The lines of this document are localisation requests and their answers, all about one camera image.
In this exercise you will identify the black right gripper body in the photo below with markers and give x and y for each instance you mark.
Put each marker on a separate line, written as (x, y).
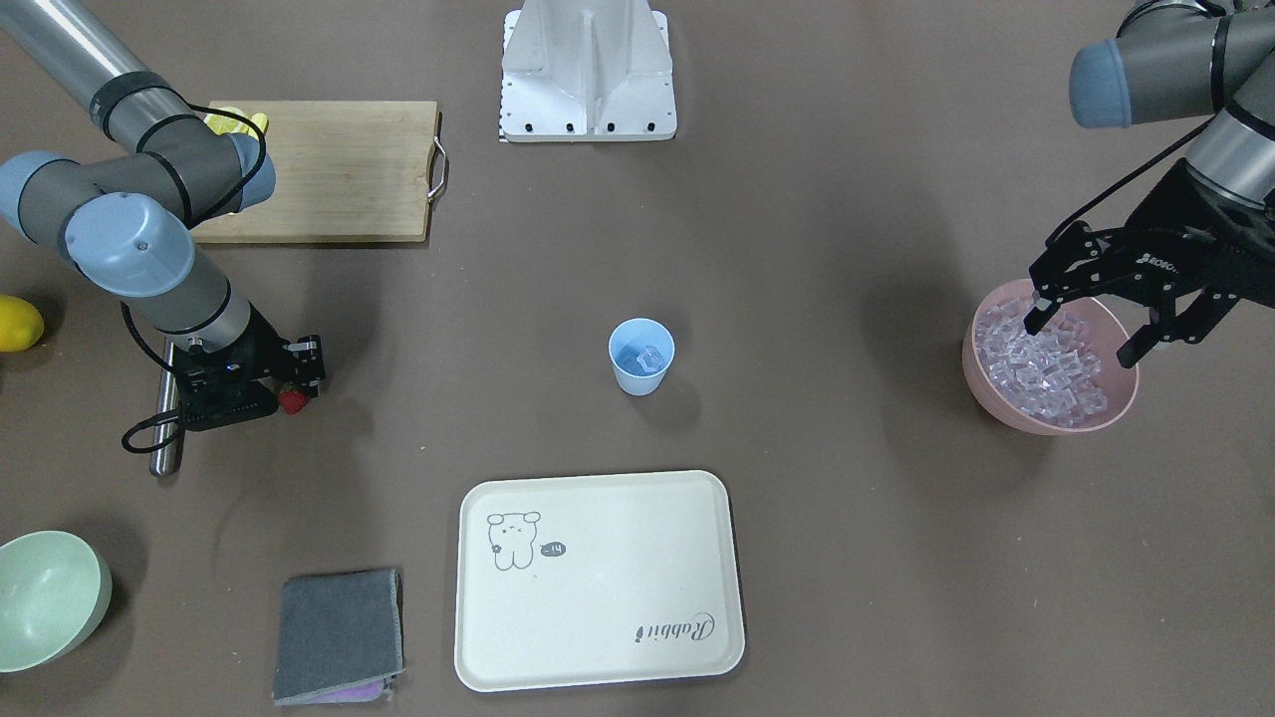
(267, 352)

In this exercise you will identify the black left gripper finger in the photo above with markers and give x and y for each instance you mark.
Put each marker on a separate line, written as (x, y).
(1166, 325)
(1046, 304)

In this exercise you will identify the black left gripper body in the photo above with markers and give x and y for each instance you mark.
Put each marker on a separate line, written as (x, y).
(1187, 221)

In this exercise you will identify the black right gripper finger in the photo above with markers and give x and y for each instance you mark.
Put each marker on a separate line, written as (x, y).
(310, 383)
(307, 348)

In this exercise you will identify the red strawberry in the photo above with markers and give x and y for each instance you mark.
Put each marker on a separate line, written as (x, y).
(292, 399)

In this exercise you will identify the steel muddler black tip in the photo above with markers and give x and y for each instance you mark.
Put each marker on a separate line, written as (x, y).
(164, 462)

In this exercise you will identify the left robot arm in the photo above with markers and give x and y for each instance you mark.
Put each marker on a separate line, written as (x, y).
(1184, 59)

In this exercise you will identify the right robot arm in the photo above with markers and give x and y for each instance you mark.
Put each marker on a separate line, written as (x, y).
(126, 223)

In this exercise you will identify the pile of clear ice cubes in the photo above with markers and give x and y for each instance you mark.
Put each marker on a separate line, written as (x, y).
(1050, 377)

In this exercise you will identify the light blue plastic cup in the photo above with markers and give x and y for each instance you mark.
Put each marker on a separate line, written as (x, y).
(640, 332)

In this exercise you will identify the pink bowl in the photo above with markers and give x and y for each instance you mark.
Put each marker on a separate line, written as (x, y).
(1108, 334)

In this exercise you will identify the wooden cutting board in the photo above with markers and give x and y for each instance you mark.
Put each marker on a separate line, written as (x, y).
(346, 172)

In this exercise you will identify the lower yellow lemon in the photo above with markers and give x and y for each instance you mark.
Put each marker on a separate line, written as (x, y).
(22, 325)

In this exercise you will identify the yellow plastic knife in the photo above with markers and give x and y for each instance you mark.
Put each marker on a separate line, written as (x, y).
(256, 125)

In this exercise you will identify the lower lemon slice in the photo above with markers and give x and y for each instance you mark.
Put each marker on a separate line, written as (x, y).
(227, 121)

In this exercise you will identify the mint green bowl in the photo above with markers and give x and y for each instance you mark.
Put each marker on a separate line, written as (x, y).
(55, 590)

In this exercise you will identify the grey folded cloth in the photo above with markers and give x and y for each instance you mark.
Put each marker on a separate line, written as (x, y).
(339, 639)

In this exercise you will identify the cream rabbit tray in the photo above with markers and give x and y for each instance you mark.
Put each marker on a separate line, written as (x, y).
(585, 580)

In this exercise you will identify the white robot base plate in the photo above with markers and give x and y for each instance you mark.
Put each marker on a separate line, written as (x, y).
(586, 71)

